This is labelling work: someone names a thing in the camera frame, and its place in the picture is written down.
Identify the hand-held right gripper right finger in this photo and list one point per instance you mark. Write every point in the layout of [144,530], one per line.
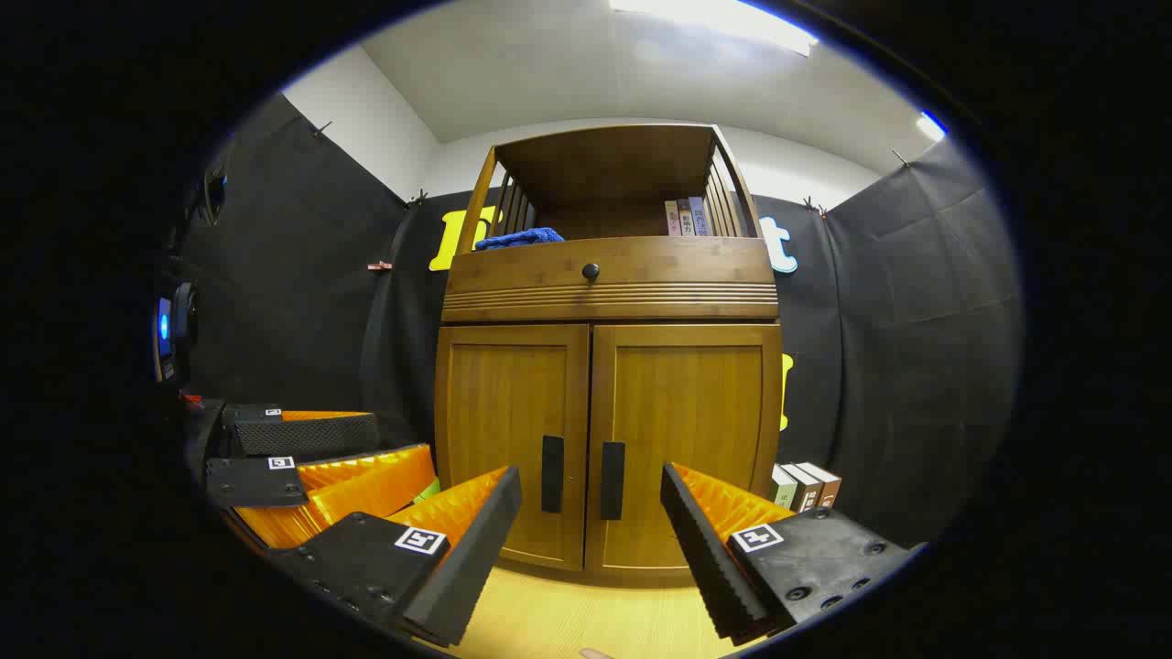
[700,549]

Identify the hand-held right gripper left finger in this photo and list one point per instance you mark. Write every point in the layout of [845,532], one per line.
[476,549]

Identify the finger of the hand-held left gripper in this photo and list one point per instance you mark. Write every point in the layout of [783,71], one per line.
[307,437]
[252,483]

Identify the wooden shoe cabinet door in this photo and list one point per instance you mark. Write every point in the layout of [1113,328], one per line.
[499,412]
[696,403]

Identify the wooden double-door shoe cabinet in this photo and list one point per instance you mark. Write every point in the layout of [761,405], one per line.
[604,183]

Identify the wooden cabinet drawer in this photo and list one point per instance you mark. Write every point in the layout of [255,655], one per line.
[678,275]

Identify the green white boxed book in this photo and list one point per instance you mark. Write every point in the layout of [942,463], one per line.
[781,487]

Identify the white spine book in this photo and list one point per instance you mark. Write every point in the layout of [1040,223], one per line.
[806,492]

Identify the black backdrop cloth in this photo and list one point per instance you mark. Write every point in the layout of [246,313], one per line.
[293,275]

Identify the black cloth clip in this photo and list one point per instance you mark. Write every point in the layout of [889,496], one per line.
[902,158]
[418,196]
[321,129]
[815,208]

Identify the blue cloth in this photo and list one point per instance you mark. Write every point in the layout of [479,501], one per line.
[517,239]

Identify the black drawer knob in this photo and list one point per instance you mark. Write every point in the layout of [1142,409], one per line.
[591,272]

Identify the brown grey spine book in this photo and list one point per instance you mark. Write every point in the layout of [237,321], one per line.
[685,218]

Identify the pink spine book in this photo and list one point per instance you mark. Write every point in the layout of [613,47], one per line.
[671,218]

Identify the small ceiling light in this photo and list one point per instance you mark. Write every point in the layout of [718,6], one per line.
[932,125]

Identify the large ceiling light panel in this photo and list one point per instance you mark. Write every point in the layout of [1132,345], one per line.
[723,20]

